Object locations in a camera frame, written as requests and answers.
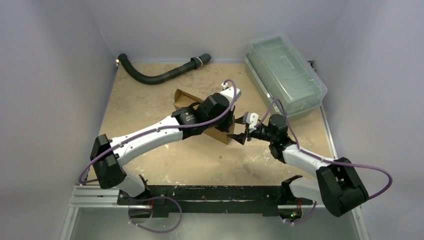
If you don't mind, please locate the brown cardboard box sheet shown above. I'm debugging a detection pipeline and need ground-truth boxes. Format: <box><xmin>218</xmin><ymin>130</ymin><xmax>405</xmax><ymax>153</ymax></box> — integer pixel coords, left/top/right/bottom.
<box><xmin>172</xmin><ymin>89</ymin><xmax>235</xmax><ymax>145</ymax></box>

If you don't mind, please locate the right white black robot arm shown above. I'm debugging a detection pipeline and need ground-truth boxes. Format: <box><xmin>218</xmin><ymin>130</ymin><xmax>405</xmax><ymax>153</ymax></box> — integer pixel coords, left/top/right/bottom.
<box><xmin>228</xmin><ymin>112</ymin><xmax>370</xmax><ymax>217</ymax></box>

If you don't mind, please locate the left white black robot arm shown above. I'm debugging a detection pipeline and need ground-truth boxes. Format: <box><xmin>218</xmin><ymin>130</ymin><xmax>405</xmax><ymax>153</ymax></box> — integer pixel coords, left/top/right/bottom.
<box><xmin>90</xmin><ymin>90</ymin><xmax>241</xmax><ymax>205</ymax></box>

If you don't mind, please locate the clear plastic storage bin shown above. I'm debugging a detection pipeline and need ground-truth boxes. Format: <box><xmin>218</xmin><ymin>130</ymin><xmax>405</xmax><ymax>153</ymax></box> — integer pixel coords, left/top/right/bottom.
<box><xmin>244</xmin><ymin>33</ymin><xmax>328</xmax><ymax>120</ymax></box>

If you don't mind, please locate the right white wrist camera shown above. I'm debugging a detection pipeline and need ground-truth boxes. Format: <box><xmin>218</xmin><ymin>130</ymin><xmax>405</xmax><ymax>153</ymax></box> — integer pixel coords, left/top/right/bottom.
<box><xmin>242</xmin><ymin>112</ymin><xmax>259</xmax><ymax>132</ymax></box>

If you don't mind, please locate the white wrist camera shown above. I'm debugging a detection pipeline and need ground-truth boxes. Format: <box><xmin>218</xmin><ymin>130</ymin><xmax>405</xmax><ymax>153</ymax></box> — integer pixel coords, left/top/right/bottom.
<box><xmin>220</xmin><ymin>83</ymin><xmax>242</xmax><ymax>103</ymax></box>
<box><xmin>242</xmin><ymin>112</ymin><xmax>259</xmax><ymax>132</ymax></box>

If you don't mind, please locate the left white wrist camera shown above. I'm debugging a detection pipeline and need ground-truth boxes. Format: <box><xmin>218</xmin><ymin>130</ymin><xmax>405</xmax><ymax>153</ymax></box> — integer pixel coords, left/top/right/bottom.
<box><xmin>220</xmin><ymin>83</ymin><xmax>242</xmax><ymax>103</ymax></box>

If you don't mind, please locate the black corrugated hose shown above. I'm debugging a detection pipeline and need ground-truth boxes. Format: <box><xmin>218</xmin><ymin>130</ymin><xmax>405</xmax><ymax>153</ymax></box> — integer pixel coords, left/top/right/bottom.
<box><xmin>117</xmin><ymin>53</ymin><xmax>212</xmax><ymax>86</ymax></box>

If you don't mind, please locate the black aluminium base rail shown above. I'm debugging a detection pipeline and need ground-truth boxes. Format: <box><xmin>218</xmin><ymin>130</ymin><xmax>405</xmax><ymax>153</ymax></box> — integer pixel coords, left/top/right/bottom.
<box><xmin>67</xmin><ymin>184</ymin><xmax>362</xmax><ymax>220</ymax></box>

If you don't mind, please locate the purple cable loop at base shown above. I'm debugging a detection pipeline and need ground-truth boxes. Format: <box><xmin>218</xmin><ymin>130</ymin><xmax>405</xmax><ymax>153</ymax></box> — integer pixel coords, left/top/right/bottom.
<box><xmin>127</xmin><ymin>191</ymin><xmax>186</xmax><ymax>233</ymax></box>

